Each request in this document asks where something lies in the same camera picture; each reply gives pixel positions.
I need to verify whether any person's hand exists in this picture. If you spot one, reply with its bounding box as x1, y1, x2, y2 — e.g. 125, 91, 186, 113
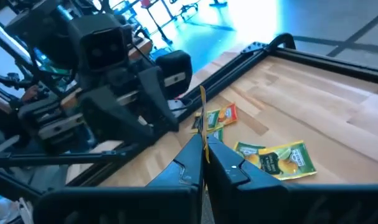
20, 84, 40, 103

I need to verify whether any mango magic tea bag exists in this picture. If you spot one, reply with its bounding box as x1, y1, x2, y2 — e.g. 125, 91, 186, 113
199, 85, 212, 165
218, 102, 239, 126

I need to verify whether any red black tripod stand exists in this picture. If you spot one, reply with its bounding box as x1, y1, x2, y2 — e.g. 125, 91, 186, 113
139, 0, 179, 46

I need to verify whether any black frame corner handle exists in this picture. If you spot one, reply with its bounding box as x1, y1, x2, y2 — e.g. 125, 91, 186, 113
265, 32, 297, 58

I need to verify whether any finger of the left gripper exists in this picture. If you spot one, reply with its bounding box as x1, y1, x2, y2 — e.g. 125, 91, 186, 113
79, 86, 156, 147
138, 65, 180, 132

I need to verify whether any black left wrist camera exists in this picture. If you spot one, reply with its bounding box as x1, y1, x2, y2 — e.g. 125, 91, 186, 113
78, 27, 129, 73

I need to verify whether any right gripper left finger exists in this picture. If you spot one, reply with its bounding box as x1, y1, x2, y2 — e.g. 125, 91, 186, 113
32, 134, 205, 224

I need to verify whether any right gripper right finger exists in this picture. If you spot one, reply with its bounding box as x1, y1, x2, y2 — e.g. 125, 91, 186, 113
207, 135, 378, 224

